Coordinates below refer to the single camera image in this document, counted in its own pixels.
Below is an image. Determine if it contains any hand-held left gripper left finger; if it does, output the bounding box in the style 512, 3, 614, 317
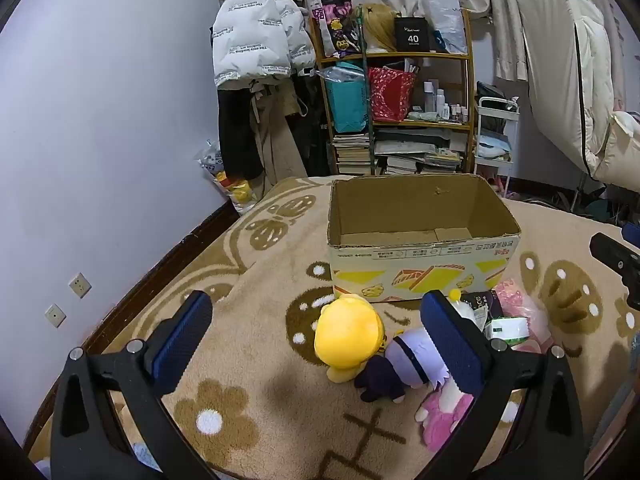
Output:
50, 290, 221, 480

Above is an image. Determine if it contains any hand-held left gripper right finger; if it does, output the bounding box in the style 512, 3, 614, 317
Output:
417, 290, 586, 480

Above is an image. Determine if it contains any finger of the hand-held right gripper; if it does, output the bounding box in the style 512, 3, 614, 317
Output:
589, 232, 640, 312

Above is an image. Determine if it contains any pink plush bear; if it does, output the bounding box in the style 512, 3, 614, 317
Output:
415, 377, 523, 453

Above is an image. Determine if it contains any cardboard box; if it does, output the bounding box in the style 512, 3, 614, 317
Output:
326, 174, 522, 303

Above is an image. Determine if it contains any yellow plush toy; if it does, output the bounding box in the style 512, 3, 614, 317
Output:
314, 294, 387, 385

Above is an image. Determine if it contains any pale pink soft pouch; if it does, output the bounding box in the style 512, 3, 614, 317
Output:
492, 279, 553, 356

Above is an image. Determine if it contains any black tissue packet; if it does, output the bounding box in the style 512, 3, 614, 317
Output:
462, 290, 501, 331

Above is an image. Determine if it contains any green and white tissue packet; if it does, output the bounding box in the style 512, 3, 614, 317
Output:
484, 316, 531, 346

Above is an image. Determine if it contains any beige printed blanket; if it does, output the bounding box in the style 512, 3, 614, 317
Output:
25, 175, 640, 480

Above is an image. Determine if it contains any metal stand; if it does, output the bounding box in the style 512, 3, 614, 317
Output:
570, 172, 608, 216

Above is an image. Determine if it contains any plastic bag of toys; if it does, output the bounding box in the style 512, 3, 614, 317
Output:
197, 140, 253, 211

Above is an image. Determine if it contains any blue and white pillow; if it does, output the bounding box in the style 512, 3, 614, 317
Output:
477, 132, 512, 158

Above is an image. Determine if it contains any white trolley cart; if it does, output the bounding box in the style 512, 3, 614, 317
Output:
472, 96, 521, 196

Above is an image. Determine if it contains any pile of books and papers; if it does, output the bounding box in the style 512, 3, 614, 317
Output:
374, 127, 468, 176

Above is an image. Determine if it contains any stack of books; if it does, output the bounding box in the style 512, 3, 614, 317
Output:
332, 132, 373, 177

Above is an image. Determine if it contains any black hanging coat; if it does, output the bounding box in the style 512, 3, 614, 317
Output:
217, 80, 266, 181

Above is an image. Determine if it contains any beige trench coat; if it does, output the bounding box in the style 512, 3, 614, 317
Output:
250, 80, 308, 186

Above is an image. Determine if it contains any group of cosmetic bottles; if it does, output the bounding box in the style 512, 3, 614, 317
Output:
424, 79, 471, 123

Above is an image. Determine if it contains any red patterned bag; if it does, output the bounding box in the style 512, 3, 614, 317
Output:
368, 66, 417, 123

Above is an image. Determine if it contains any teal paper bag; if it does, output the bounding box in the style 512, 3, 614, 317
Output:
325, 62, 371, 133

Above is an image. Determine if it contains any wooden bookshelf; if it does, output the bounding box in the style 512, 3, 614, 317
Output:
310, 7, 476, 177

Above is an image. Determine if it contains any white plastic bag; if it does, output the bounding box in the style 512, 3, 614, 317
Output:
422, 0, 468, 54

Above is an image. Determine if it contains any black box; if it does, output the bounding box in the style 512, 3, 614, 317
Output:
394, 16, 432, 53

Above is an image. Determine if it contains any white puffer jacket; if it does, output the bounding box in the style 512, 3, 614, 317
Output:
211, 0, 317, 92

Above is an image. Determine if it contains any blonde wig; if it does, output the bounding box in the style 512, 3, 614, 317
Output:
362, 3, 403, 54

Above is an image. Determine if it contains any black and pink patterned bag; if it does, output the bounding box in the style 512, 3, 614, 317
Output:
312, 0, 362, 58

